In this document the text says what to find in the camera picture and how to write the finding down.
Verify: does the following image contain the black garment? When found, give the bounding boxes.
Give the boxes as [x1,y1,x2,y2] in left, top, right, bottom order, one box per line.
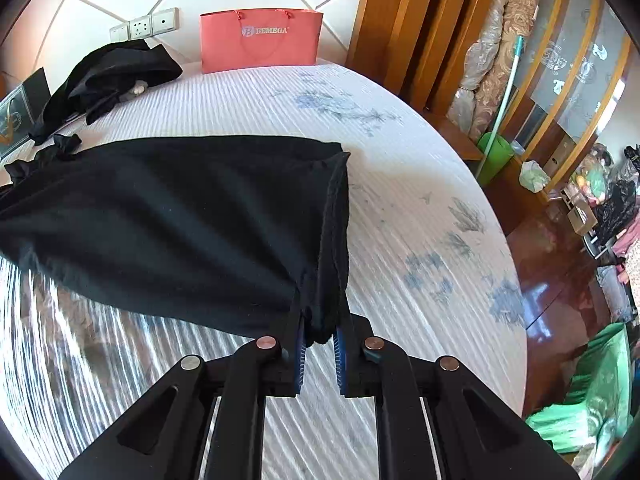
[28,38,183,147]
[0,135,351,346]

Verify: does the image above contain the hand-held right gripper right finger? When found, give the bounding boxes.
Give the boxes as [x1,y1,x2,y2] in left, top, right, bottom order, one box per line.
[332,312,583,480]

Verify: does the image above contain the black plastic bag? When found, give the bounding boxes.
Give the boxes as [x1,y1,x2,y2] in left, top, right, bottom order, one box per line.
[595,180,637,241]

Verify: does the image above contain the green bucket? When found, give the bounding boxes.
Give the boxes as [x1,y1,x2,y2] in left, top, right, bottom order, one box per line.
[476,132,516,188]

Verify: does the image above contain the bed with white floral sheet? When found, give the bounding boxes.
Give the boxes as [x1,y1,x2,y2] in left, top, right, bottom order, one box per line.
[0,57,528,480]

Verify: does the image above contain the white plastic bag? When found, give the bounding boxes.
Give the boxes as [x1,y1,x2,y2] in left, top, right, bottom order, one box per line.
[518,160,551,193]

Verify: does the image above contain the glass door cabinet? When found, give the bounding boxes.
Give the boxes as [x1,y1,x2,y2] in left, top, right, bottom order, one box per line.
[500,0,636,196]

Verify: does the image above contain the green plastic bag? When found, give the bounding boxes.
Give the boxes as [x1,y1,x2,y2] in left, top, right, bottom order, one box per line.
[525,322,633,456]

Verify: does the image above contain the floral bedding roll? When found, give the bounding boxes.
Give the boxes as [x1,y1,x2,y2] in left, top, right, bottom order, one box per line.
[447,0,548,143]

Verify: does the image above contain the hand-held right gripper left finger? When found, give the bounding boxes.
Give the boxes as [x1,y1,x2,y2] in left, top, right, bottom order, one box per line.
[57,310,308,480]

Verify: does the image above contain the pink paper bag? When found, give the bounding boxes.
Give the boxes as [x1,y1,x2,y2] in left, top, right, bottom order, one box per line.
[200,8,325,75]

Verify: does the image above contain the pink cloth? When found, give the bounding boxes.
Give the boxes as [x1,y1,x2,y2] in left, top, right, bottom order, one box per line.
[612,220,640,286]

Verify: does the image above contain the dark gift bag gold handles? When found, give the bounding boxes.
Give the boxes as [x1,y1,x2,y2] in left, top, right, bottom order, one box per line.
[0,67,52,158]

